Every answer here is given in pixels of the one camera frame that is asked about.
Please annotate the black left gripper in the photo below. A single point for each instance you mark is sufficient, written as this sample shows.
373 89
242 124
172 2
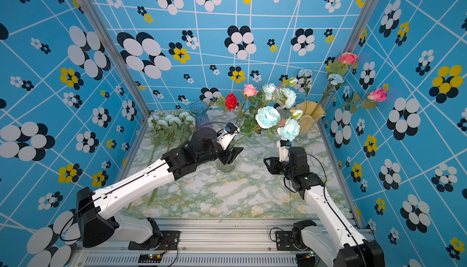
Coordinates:
230 155

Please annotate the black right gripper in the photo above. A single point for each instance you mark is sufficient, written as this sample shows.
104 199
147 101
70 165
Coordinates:
274 164

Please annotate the clear glass vase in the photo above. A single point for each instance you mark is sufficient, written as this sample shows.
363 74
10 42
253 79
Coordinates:
225 168

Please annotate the blue purple ribbed glass vase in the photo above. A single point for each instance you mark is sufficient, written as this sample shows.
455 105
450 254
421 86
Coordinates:
198 110

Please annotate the yellow ceramic vase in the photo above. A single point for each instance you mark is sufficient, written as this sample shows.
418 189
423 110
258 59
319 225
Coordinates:
309 117

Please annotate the pink rose stem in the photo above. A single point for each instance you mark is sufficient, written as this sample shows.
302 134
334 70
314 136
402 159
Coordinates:
248 97

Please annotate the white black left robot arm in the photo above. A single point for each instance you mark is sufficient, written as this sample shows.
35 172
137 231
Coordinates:
98 211

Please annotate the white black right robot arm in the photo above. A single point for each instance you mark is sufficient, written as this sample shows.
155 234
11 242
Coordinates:
343 245

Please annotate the red rose stem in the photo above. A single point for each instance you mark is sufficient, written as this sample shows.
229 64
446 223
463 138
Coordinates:
228 103

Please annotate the mixed flower bouquet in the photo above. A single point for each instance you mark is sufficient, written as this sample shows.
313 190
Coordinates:
335 79

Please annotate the right circuit board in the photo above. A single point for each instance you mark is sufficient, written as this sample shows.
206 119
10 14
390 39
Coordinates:
306 260

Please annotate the circuit board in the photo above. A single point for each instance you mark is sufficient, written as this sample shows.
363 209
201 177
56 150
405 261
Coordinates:
306 260
150 258

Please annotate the left circuit board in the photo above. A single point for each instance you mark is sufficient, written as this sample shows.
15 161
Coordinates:
150 258

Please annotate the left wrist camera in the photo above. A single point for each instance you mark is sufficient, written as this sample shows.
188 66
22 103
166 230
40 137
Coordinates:
227 135

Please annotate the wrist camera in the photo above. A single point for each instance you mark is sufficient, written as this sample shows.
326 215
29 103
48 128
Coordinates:
227 135
283 150

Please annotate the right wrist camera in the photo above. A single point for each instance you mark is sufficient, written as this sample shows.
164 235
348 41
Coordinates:
283 150

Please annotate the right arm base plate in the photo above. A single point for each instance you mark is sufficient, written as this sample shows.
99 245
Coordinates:
285 242

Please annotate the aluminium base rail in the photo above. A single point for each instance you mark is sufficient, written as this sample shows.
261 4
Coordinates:
205 243

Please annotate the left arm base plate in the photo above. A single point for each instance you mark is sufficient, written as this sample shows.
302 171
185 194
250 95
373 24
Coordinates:
166 240

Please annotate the right aluminium corner post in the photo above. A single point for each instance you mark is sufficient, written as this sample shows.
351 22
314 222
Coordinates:
360 25

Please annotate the aluminium corner post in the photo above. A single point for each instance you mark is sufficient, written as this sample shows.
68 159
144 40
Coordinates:
360 25
97 23

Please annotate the left aluminium corner post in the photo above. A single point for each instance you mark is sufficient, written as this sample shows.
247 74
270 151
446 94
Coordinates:
97 23

